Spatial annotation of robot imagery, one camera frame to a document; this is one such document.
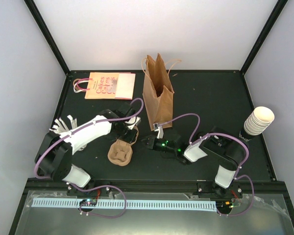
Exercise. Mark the printed orange paper bag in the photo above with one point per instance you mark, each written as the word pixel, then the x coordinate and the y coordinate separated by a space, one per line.
pixel 106 85

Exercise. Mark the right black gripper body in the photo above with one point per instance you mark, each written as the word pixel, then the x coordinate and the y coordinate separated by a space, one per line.
pixel 164 148

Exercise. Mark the stack of white paper cups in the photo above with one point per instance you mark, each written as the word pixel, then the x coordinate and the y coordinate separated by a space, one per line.
pixel 258 121

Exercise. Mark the white plastic cutlery bundle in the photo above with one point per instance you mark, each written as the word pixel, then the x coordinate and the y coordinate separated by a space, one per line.
pixel 60 126

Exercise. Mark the perforated white metal rail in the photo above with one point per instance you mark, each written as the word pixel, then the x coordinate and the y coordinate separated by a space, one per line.
pixel 207 206

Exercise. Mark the brown paper bag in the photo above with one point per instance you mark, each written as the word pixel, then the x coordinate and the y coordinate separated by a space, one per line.
pixel 157 90

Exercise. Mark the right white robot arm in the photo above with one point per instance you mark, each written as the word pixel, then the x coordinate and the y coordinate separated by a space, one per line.
pixel 230 152

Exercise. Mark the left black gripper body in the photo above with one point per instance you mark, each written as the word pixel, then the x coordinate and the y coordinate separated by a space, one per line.
pixel 123 134

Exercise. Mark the brown pulp cup carrier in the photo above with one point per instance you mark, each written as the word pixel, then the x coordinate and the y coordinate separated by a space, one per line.
pixel 120 152

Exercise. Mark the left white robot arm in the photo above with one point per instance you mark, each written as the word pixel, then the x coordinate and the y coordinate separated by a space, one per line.
pixel 55 157

